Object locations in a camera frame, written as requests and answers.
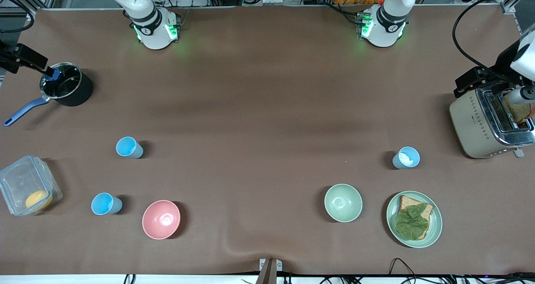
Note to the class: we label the pale green bowl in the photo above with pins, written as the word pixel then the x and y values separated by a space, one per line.
pixel 342 203

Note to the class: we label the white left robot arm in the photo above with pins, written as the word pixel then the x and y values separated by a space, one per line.
pixel 388 23

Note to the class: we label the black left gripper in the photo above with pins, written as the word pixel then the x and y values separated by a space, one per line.
pixel 504 63

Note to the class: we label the beige and chrome toaster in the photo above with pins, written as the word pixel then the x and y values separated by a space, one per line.
pixel 470 127

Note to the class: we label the clear plastic lidded container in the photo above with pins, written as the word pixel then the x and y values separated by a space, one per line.
pixel 19 179

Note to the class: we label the pink bowl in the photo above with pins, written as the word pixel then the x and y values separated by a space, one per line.
pixel 161 219

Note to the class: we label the metal table clamp bracket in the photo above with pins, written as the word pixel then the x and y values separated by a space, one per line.
pixel 269 271

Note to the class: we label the blue plastic cup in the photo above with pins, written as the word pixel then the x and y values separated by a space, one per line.
pixel 405 158
pixel 105 204
pixel 128 147

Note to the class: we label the brown bread slice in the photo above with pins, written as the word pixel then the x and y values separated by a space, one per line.
pixel 407 201

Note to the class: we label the orange round food piece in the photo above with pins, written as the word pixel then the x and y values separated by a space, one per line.
pixel 37 199

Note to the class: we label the brown table mat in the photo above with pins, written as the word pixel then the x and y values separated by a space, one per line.
pixel 267 108

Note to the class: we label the pale green plate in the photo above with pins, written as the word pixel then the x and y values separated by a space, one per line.
pixel 436 225

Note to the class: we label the green lettuce leaf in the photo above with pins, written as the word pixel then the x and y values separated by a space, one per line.
pixel 411 223

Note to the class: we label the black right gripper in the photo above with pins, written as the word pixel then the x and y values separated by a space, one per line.
pixel 9 57

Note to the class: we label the toasted bread slice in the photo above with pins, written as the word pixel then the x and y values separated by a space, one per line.
pixel 518 112

